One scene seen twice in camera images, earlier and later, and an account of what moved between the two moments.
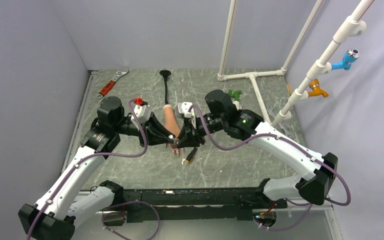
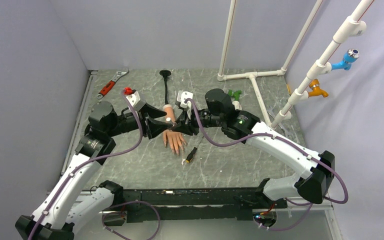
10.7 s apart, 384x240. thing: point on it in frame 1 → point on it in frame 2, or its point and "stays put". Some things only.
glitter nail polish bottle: (176, 140) → (169, 120)
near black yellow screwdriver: (190, 156) stays put
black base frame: (231, 204) stays put
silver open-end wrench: (271, 111) stays put
